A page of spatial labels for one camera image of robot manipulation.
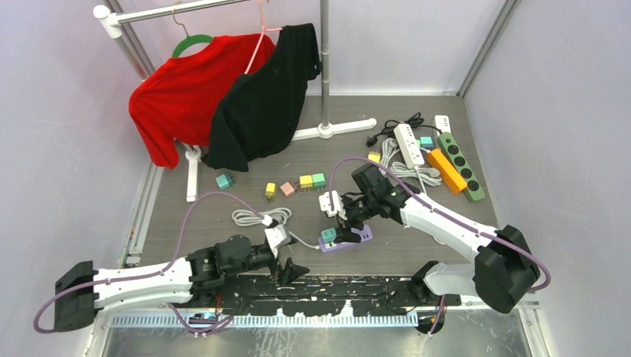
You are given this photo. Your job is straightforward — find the black power cable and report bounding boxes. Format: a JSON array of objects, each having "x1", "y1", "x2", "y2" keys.
[{"x1": 365, "y1": 111, "x2": 442, "y2": 148}]

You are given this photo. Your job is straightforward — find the white clothes rack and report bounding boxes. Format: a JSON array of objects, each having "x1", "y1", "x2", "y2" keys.
[{"x1": 93, "y1": 0, "x2": 377, "y2": 203}]

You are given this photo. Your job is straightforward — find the green clothes hanger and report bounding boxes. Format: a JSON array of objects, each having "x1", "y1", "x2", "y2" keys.
[{"x1": 171, "y1": 8, "x2": 214, "y2": 58}]

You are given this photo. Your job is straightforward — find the purple power strip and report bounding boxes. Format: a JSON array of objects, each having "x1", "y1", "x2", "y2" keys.
[{"x1": 318, "y1": 225, "x2": 373, "y2": 253}]

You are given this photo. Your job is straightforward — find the green power strip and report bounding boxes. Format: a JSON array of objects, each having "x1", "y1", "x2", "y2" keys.
[{"x1": 437, "y1": 132, "x2": 486, "y2": 202}]

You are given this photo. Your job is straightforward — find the yellow plug adapter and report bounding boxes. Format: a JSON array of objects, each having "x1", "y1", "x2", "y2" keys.
[{"x1": 367, "y1": 152, "x2": 382, "y2": 163}]

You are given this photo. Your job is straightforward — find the red t-shirt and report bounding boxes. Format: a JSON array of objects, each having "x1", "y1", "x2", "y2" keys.
[{"x1": 129, "y1": 33, "x2": 276, "y2": 169}]

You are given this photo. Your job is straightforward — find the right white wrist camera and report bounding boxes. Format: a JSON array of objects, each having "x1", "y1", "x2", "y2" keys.
[{"x1": 318, "y1": 190, "x2": 345, "y2": 219}]

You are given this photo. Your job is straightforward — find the orange power strip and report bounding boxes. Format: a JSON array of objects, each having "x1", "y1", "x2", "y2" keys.
[{"x1": 426, "y1": 149, "x2": 467, "y2": 194}]

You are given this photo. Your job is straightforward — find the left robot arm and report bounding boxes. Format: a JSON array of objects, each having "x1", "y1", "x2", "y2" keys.
[{"x1": 53, "y1": 234, "x2": 309, "y2": 332}]

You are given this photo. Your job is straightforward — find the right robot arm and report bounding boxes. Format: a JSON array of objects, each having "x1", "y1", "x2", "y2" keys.
[{"x1": 318, "y1": 161, "x2": 551, "y2": 314}]

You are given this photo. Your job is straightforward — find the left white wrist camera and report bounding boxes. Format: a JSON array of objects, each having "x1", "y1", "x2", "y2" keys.
[{"x1": 264, "y1": 224, "x2": 292, "y2": 258}]

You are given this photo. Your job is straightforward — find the teal plug adapter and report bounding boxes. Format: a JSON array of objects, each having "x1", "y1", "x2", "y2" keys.
[{"x1": 419, "y1": 136, "x2": 435, "y2": 150}]

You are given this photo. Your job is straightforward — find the black t-shirt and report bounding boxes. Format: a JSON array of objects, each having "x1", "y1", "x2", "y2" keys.
[{"x1": 202, "y1": 23, "x2": 321, "y2": 172}]

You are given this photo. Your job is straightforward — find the white strip cable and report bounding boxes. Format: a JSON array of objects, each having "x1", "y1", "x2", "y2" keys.
[{"x1": 391, "y1": 161, "x2": 443, "y2": 187}]

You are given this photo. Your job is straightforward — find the brown plug adapter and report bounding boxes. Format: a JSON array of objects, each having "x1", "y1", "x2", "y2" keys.
[{"x1": 279, "y1": 181, "x2": 296, "y2": 198}]

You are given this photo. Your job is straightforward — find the grey cable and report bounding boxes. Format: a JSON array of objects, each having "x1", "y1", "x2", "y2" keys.
[{"x1": 380, "y1": 137, "x2": 401, "y2": 164}]

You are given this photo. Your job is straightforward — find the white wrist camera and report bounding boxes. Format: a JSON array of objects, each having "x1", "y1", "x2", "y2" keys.
[
  {"x1": 264, "y1": 224, "x2": 292, "y2": 258},
  {"x1": 318, "y1": 190, "x2": 345, "y2": 219}
]

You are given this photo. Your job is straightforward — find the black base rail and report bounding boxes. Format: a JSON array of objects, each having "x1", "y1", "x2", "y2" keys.
[{"x1": 174, "y1": 274, "x2": 440, "y2": 317}]

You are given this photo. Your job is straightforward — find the white power strip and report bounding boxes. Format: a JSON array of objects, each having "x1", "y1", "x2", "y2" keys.
[
  {"x1": 433, "y1": 115, "x2": 452, "y2": 133},
  {"x1": 393, "y1": 123, "x2": 425, "y2": 169}
]

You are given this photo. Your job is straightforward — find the green adapter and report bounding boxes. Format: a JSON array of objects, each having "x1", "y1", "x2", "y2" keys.
[{"x1": 311, "y1": 173, "x2": 327, "y2": 190}]

